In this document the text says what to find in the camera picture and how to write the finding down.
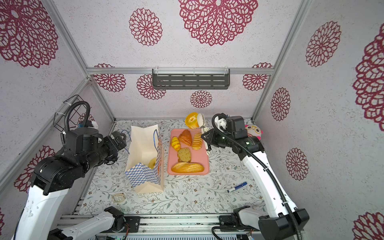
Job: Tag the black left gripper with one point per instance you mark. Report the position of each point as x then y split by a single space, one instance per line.
114 148

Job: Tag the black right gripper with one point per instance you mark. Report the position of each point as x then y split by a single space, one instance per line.
213 135

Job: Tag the striped yellow bread roll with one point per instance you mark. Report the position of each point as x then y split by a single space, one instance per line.
197 141

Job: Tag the steel tongs cream tips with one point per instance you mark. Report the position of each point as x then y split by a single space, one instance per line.
202 125

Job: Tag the checkered paper bag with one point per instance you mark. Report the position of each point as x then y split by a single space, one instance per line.
146 144

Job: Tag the yellow ring donut bread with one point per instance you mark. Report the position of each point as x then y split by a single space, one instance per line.
191 121

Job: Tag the brown croissant bread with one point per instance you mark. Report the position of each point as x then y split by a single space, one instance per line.
186 138

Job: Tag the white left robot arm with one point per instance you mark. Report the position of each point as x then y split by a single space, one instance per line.
83 148

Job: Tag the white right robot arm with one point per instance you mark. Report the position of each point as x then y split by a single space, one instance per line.
275 197

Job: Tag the sliced toast bread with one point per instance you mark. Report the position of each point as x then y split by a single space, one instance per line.
184 155

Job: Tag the long baguette bread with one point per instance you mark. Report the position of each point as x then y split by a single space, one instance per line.
184 167

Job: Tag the yellow small bread roll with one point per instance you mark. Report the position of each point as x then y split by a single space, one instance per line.
175 143

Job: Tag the pink plush owl toy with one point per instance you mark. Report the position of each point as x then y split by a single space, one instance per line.
254 131

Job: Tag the pink plastic tray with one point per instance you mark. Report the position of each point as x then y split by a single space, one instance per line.
199 156

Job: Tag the blue white marker pen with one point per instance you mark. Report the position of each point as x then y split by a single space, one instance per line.
237 187

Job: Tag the cream tape roll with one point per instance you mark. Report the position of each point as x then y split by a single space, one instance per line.
118 198

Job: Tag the grey wall shelf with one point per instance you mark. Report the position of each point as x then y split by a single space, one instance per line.
194 79

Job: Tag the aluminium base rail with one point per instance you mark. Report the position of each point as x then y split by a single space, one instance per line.
180 223

